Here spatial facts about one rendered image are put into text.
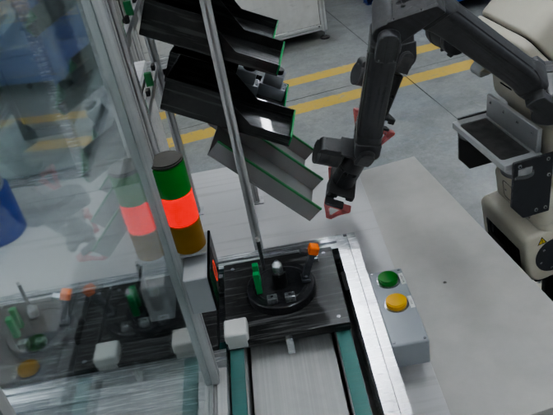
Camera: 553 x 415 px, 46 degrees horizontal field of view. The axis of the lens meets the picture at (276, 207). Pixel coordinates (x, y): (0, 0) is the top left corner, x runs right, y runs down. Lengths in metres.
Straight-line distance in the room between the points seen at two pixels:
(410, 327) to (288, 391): 0.25
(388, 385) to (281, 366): 0.22
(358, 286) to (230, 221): 0.54
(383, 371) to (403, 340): 0.08
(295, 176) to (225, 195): 0.37
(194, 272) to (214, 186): 0.96
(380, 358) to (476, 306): 0.31
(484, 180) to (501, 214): 1.61
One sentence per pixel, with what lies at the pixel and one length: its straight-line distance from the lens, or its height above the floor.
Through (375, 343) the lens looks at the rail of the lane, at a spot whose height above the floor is 0.95.
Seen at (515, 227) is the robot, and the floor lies 0.80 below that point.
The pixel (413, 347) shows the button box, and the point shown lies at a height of 0.95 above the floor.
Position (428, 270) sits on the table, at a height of 0.86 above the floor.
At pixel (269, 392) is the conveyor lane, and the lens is 1.23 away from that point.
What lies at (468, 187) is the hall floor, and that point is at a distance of 3.36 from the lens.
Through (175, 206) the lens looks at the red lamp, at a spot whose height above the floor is 1.35.
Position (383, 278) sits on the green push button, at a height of 0.97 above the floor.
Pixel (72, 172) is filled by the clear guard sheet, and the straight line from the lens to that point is 0.62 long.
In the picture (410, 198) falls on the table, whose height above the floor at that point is 0.86.
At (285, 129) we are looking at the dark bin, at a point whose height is 1.20.
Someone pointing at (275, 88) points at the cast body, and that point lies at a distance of 1.55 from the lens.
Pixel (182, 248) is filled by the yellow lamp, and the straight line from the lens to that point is 0.99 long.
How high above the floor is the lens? 1.84
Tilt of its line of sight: 33 degrees down
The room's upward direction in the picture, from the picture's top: 11 degrees counter-clockwise
